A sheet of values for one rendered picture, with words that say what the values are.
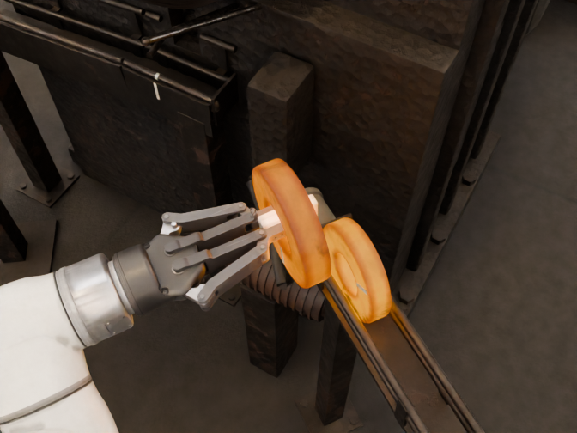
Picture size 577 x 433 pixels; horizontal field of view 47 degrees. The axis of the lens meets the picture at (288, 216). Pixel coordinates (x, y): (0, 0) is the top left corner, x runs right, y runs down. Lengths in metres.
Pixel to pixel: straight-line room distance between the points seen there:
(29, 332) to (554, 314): 1.41
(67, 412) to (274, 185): 0.32
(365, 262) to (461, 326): 0.89
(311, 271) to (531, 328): 1.14
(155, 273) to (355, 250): 0.29
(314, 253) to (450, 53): 0.44
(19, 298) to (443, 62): 0.66
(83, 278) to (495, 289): 1.31
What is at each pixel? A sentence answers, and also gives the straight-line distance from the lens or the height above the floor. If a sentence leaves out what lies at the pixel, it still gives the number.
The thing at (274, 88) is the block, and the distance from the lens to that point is 1.06.
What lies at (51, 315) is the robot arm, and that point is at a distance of 0.72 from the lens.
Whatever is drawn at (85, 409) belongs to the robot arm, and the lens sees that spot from 0.74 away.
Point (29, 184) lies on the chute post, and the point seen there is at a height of 0.01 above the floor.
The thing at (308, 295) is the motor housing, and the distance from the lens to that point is 1.18.
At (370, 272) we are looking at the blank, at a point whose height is 0.77.
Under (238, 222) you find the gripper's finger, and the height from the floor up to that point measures 0.92.
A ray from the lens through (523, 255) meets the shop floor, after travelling 1.91.
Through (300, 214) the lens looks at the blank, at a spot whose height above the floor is 0.97.
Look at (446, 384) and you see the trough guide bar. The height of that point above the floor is 0.70.
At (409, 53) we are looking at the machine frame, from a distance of 1.03.
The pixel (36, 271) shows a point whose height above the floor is 0.01.
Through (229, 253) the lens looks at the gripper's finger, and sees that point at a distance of 0.74.
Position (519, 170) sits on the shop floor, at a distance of 2.08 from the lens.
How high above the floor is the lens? 1.56
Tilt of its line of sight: 56 degrees down
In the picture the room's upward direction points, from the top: straight up
